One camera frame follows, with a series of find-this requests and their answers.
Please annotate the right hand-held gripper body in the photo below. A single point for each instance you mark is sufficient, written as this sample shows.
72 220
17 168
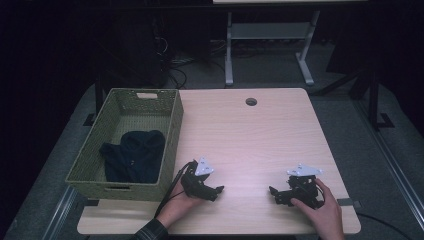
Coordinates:
303 186

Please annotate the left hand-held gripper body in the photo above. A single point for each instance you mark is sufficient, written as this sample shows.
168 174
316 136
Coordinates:
195 181

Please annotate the dark blue cloth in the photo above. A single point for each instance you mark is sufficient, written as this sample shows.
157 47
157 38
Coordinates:
136 160

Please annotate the green woven basket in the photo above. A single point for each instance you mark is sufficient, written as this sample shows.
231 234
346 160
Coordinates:
100 133

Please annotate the person's left hand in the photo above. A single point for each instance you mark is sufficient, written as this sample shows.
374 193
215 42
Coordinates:
176 206

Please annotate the person's right hand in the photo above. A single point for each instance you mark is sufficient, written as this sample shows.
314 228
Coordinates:
325 210

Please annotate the black metal stand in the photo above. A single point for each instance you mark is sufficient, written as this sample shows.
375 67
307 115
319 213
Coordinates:
373 96

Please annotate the grey metal stand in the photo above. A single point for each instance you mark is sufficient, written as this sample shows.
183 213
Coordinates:
266 31

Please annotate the grey table bracket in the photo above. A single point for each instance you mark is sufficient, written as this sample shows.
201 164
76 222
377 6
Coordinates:
348 202

